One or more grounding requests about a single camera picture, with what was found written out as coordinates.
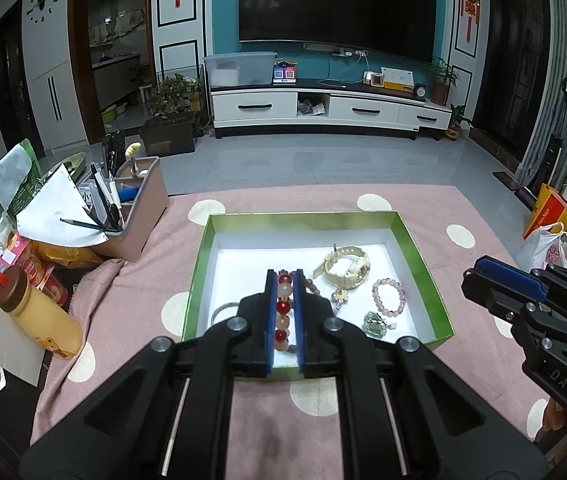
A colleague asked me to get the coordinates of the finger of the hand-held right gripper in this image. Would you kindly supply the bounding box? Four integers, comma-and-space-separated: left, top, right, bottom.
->
462, 269, 527, 322
476, 256, 549, 304

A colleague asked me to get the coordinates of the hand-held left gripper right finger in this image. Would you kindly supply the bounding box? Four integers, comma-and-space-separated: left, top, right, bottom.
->
293, 269, 549, 480

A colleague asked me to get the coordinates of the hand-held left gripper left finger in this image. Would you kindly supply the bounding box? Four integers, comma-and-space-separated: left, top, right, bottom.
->
19, 269, 279, 480

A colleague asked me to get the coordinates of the red orange bead bracelet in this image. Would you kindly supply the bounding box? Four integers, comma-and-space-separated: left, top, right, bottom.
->
274, 270, 297, 353

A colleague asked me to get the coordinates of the green cardboard box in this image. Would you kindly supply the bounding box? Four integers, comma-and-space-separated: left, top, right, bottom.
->
180, 211, 457, 382

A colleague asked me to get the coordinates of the green jade pendant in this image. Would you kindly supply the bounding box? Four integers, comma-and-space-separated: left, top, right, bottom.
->
362, 311, 397, 337

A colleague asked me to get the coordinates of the pink bead bracelet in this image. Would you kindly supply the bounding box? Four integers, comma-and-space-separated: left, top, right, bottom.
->
372, 277, 408, 317

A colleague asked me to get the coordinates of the person's right hand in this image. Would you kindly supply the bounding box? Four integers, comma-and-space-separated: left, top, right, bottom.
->
533, 397, 567, 443

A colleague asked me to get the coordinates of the white plastic bag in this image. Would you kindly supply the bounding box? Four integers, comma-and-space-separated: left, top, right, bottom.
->
528, 222, 567, 272

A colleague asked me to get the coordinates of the silver bangle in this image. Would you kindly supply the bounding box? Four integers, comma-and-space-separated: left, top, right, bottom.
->
210, 301, 241, 328

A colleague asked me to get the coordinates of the cream wrist watch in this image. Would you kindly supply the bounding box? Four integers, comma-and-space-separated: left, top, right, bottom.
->
313, 244, 371, 291

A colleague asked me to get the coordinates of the orange shopping bag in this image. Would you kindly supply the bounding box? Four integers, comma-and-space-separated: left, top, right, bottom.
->
522, 183, 567, 241

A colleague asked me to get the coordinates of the pink polka dot mat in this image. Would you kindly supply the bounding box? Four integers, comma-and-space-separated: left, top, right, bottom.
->
30, 185, 564, 480

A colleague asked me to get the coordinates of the upright stick vacuum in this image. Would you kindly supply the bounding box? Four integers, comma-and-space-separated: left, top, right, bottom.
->
545, 77, 567, 192

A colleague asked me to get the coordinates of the small potted floor plant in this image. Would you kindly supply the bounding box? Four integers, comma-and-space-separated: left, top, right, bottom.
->
446, 105, 474, 141

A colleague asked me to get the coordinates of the pink desk organizer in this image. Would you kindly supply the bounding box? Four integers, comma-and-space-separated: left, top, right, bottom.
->
80, 156, 170, 262

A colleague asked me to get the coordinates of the potted plant in brown pot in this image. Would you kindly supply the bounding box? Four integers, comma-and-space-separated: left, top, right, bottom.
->
428, 57, 461, 106

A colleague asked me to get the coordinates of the dark pencil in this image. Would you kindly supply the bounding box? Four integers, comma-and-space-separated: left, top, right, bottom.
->
60, 218, 109, 234

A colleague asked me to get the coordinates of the dark square planter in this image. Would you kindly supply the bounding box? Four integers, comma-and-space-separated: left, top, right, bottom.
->
139, 112, 197, 157

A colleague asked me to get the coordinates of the white television cabinet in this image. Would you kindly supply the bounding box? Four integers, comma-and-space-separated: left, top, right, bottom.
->
210, 77, 453, 141

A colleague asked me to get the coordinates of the orange snack packet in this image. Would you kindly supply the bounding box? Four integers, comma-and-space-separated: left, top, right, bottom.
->
30, 240, 104, 269

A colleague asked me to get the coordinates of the yellow bottle with brown cap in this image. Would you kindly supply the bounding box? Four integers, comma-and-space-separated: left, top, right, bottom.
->
0, 265, 84, 361

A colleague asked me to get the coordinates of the white desk calendar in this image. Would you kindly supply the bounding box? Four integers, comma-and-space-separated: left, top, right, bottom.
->
381, 66, 414, 92

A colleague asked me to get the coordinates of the red snack pack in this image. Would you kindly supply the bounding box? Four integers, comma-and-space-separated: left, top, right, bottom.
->
10, 240, 71, 307

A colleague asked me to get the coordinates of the large leafy plant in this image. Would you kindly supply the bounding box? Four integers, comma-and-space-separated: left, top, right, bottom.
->
146, 75, 204, 117

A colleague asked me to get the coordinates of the white paper sheet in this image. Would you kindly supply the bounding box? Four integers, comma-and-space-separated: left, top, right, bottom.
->
16, 165, 109, 248

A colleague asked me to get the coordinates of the clear plastic storage box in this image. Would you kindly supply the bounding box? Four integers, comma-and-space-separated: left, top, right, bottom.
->
204, 52, 278, 87

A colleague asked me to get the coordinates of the green plastic basin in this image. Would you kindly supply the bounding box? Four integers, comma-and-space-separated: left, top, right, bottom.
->
100, 102, 129, 124

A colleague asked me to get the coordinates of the white cardboard box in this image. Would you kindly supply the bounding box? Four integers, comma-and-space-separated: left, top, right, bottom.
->
0, 265, 46, 388

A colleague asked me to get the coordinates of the green and white bag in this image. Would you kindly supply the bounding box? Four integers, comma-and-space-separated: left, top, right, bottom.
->
0, 139, 41, 216

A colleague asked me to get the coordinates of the black television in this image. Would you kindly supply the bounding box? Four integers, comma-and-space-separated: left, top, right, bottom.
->
238, 0, 438, 63

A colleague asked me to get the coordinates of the black wall clock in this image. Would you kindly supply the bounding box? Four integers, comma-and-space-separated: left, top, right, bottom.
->
26, 0, 66, 23

